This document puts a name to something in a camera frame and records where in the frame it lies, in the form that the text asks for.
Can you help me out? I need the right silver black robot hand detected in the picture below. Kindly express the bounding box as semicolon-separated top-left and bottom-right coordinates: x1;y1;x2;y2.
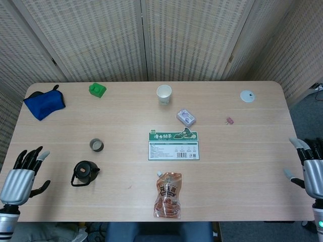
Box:
283;137;323;201

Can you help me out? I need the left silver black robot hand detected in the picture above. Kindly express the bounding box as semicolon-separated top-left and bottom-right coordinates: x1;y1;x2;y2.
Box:
0;146;51;205

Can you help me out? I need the black teapot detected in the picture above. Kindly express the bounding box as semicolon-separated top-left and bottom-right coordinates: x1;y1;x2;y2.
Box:
70;160;101;187

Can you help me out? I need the white paper cup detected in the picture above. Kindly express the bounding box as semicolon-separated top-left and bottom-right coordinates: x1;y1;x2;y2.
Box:
156;85;173;105

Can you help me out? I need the white plastic object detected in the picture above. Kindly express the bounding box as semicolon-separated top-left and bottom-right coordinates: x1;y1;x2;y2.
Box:
73;223;88;241

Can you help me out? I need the blue cloth pouch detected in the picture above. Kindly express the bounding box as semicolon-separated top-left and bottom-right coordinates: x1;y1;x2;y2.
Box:
23;84;67;122

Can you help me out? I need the small dark teacup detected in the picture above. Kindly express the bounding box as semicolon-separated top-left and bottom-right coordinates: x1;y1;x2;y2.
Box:
89;138;104;152

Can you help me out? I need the white round disc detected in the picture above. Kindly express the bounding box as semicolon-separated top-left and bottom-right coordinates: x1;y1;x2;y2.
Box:
240;90;256;103

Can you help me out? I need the green toy block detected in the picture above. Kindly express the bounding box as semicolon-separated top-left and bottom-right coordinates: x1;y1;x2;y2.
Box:
88;82;107;99

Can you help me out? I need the clear box of purple clips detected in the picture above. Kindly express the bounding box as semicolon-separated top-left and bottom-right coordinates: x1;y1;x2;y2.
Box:
176;108;197;128

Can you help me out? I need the green and white package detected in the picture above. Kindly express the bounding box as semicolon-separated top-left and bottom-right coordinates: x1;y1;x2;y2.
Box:
147;128;200;161

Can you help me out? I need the peanut butter spout pouch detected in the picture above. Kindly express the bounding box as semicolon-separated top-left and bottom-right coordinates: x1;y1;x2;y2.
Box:
152;170;183;219

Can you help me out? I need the blue padded seat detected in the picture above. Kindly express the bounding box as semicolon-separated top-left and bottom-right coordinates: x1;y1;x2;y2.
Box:
104;221;214;242

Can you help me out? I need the woven folding screen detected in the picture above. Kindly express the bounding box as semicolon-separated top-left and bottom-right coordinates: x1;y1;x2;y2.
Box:
0;0;323;174

